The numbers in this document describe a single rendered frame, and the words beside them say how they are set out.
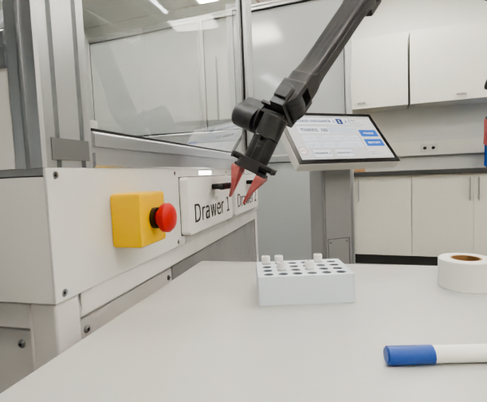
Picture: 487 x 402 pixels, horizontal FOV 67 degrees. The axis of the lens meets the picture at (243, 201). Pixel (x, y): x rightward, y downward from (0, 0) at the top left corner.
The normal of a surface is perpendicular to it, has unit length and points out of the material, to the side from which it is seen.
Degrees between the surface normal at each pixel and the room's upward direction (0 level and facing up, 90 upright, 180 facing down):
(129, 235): 90
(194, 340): 0
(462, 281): 90
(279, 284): 90
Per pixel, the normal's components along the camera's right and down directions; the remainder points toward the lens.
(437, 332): -0.04, -1.00
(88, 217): 0.97, -0.02
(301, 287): 0.00, 0.07
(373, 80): -0.34, 0.08
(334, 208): 0.36, 0.05
